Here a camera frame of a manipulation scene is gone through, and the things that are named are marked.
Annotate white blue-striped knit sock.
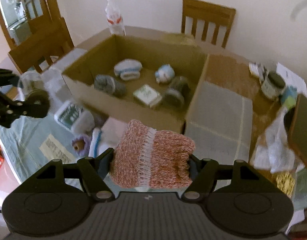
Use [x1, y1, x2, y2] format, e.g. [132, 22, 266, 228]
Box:
[72, 111, 105, 157]

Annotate clear plastic bag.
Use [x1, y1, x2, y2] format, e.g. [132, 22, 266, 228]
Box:
[253, 110, 297, 173]

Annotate white container green label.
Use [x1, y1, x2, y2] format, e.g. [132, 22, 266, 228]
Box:
[54, 100, 84, 130]

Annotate grey blue knit sock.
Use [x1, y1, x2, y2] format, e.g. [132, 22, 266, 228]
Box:
[94, 74, 127, 98]

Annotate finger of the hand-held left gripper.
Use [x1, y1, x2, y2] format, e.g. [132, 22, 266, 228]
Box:
[0, 87, 29, 128]
[0, 67, 19, 87]

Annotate white knit sock blue cuff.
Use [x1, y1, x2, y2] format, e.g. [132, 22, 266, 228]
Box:
[114, 59, 143, 81]

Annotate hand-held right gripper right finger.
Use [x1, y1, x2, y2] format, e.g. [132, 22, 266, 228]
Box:
[181, 154, 262, 202]

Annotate light blue container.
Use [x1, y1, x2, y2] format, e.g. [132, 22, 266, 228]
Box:
[281, 86, 297, 98]

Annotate wooden dining chair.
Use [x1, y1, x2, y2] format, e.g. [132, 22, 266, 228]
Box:
[8, 17, 74, 73]
[181, 0, 236, 48]

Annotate light blue checked cloth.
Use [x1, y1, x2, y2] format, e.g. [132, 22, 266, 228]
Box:
[0, 52, 254, 178]

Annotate white jar black lid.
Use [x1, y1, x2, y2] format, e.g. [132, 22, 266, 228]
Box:
[261, 72, 286, 99]

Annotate cardboard box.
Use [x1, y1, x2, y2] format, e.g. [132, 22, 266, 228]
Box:
[61, 34, 210, 134]

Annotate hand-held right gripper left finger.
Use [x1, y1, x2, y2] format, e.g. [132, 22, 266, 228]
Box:
[35, 147, 115, 202]

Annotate white paper sheets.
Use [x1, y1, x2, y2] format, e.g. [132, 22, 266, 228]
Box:
[276, 62, 307, 92]

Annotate wooden glass door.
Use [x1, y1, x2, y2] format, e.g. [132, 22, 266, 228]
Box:
[0, 0, 60, 50]

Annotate clear plastic water bottle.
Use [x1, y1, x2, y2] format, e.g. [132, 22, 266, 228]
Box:
[105, 0, 126, 36]

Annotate tan printed card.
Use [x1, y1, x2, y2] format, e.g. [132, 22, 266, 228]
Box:
[40, 134, 77, 166]

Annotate small pink carton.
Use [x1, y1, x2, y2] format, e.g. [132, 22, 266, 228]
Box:
[101, 119, 129, 155]

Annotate glass jar with dark contents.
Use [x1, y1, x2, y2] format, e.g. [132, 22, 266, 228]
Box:
[163, 77, 190, 107]
[18, 70, 50, 118]

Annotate light blue toy figure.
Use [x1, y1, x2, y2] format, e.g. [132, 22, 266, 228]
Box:
[155, 64, 175, 83]

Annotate small white green box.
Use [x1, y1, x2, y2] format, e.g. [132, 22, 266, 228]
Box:
[133, 84, 162, 108]

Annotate blue green packet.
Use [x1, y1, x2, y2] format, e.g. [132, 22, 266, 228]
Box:
[295, 167, 307, 205]

